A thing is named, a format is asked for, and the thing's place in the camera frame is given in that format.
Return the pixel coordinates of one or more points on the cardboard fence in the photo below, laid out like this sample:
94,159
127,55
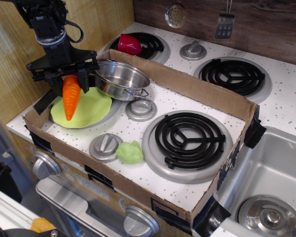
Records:
168,202

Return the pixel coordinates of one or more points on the silver knob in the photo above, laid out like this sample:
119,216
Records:
193,51
103,147
141,110

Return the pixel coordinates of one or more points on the black burner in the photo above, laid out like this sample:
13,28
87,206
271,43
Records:
186,147
154,48
242,76

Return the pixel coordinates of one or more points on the light green plate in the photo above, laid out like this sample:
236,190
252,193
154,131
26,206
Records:
92,107

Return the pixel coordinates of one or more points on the small steel pot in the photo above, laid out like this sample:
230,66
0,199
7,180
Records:
121,81

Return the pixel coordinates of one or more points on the back right black burner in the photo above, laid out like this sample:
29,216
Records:
242,76

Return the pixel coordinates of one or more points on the silver knob centre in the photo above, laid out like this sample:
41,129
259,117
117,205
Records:
141,110

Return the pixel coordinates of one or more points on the front right black burner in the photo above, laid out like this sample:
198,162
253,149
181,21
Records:
186,147

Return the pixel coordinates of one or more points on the left oven dial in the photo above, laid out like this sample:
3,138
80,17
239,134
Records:
44,166

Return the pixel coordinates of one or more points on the steel pot lid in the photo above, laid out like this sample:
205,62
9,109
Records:
268,216

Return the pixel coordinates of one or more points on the toy kitchen stove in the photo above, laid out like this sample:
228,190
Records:
278,110

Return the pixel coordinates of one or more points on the oven dial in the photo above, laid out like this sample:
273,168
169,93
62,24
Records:
44,166
139,223

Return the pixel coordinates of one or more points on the oven door handle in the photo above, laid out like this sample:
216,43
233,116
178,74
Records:
73,206

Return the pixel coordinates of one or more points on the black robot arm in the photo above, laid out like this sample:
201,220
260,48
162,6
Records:
56,35

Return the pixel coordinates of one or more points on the hanging metal strainer spoon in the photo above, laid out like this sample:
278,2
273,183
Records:
175,15

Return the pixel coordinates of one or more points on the hanging metal spatula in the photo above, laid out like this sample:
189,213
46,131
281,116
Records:
225,23

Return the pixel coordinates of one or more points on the orange toy carrot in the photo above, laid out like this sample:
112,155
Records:
71,94

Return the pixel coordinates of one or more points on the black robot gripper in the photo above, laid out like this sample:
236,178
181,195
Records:
63,59

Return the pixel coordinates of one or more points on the silver knob front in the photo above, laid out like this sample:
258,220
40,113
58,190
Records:
103,147

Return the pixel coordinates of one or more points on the green toy lettuce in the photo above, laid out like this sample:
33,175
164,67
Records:
129,153

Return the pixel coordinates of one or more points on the right oven dial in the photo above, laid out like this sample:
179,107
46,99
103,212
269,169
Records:
139,223

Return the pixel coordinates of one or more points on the silver knob back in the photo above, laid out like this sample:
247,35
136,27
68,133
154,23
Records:
193,51

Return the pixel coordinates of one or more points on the steel sink basin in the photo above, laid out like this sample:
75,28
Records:
267,169

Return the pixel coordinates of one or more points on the back left black burner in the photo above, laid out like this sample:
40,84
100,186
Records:
154,48

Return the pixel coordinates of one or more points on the red toy pepper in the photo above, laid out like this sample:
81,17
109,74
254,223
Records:
129,44

